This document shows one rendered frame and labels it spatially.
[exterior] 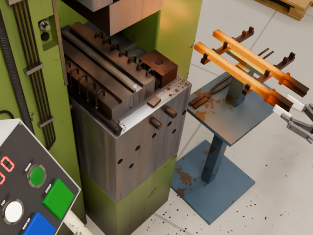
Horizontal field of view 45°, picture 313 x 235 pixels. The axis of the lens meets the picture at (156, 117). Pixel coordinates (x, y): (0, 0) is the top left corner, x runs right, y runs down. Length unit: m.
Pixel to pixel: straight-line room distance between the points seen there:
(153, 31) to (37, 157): 0.71
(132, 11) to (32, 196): 0.53
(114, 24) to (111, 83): 0.33
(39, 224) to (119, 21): 0.54
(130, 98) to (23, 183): 0.49
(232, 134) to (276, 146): 0.97
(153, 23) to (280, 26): 2.19
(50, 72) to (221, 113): 0.80
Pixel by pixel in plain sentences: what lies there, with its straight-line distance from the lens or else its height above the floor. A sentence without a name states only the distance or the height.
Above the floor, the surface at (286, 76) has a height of 0.96.
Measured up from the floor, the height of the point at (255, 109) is 0.68.
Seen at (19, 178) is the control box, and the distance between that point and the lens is 0.94.
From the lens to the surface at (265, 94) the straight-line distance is 1.41.
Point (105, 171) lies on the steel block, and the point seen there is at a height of 0.65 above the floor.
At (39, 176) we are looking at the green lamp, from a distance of 0.97.
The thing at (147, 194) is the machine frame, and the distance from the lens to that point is 1.82.
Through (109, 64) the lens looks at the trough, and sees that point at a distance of 1.37.
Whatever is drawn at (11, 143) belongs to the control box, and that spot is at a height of 1.18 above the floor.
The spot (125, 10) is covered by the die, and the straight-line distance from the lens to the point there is 1.02.
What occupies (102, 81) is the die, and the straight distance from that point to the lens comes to 1.30.
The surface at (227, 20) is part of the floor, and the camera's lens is 3.42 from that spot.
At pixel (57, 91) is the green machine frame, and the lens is 1.23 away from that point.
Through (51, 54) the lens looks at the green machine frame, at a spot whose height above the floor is 1.17.
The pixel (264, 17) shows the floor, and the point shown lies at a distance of 3.57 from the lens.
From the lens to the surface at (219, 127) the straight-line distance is 1.61.
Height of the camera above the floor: 1.90
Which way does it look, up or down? 50 degrees down
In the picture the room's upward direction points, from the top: 7 degrees clockwise
